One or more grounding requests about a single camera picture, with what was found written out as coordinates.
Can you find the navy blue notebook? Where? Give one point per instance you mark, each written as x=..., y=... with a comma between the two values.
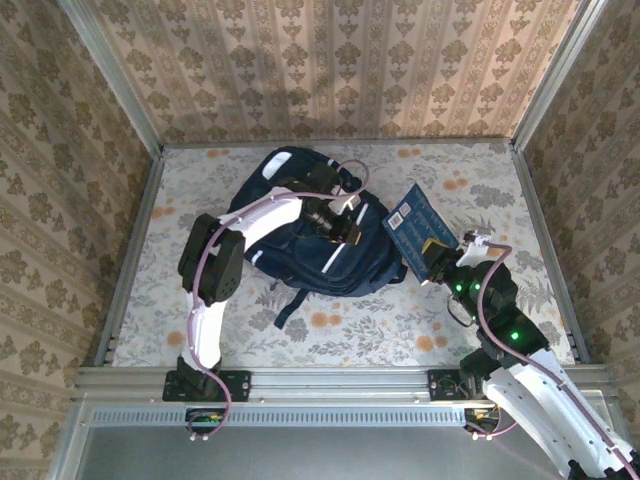
x=415, y=225

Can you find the navy blue backpack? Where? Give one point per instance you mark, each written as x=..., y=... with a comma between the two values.
x=320, y=270

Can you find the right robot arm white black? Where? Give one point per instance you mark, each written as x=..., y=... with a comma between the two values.
x=550, y=400

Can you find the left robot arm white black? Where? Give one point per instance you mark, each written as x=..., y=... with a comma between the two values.
x=265, y=220

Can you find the floral tablecloth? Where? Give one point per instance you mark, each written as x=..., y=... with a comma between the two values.
x=500, y=165

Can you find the grey metal panel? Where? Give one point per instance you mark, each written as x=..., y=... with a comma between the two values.
x=350, y=455

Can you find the aluminium side rail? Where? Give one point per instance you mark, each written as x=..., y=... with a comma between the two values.
x=540, y=225
x=112, y=325

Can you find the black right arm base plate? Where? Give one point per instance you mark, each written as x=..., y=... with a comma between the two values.
x=437, y=395

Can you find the thin aluminium table edge rail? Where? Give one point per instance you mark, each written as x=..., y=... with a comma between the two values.
x=460, y=143

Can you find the long aluminium mounting rail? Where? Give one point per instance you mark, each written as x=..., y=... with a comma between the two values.
x=340, y=382

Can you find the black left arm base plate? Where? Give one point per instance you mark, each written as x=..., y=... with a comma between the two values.
x=240, y=385

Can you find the aluminium frame post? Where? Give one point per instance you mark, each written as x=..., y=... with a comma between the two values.
x=557, y=75
x=110, y=75

